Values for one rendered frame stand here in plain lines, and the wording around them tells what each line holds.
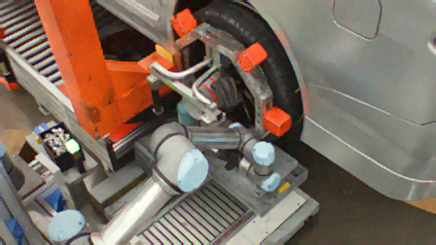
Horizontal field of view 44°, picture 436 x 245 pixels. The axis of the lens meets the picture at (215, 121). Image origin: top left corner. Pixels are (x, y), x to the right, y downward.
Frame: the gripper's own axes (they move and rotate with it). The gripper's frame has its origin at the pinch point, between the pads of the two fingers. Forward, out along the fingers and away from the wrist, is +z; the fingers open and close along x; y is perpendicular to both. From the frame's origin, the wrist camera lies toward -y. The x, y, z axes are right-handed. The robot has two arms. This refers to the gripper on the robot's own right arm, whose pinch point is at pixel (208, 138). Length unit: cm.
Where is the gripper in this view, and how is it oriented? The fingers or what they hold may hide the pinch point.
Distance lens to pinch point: 215.7
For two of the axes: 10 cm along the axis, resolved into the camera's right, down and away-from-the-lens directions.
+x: -7.2, 5.3, -4.4
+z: -6.9, -5.0, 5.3
